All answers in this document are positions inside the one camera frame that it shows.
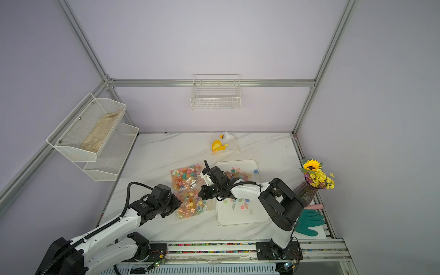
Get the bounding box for clear ziploc bag of candies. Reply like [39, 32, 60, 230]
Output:
[212, 132, 240, 155]

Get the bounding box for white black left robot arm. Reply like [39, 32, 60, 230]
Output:
[36, 184, 182, 275]

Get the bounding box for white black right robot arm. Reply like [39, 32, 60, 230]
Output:
[198, 162, 305, 260]

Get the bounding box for pile of candies on tray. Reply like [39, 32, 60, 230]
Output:
[219, 167, 260, 211]

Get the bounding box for white plastic tray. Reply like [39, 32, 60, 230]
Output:
[215, 160, 269, 226]

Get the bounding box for dark glass vase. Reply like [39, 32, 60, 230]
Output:
[293, 181, 318, 208]

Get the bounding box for beige cloth in shelf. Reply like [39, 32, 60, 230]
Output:
[80, 111, 121, 153]

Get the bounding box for sunflower and yellow flower bouquet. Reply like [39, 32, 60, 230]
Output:
[299, 159, 335, 190]

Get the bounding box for green rubber glove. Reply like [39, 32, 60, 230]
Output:
[294, 210, 325, 237]

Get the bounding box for white two-tier mesh shelf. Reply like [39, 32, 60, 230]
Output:
[47, 93, 139, 182]

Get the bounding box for white wire wall basket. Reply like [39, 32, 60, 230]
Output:
[190, 74, 242, 111]

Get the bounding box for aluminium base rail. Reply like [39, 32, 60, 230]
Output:
[63, 238, 353, 275]

